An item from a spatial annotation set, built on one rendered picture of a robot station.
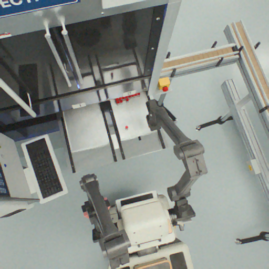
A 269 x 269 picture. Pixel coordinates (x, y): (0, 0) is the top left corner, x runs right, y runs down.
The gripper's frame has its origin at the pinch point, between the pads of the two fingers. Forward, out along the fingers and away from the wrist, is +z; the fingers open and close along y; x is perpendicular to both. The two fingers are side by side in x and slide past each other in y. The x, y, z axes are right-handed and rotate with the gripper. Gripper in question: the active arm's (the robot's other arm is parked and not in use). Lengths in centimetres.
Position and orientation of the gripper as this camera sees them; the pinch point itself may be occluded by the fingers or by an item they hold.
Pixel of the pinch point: (152, 125)
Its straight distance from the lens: 163.9
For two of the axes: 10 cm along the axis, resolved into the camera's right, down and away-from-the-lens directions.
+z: -0.4, 2.4, 9.7
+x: -9.6, 2.5, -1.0
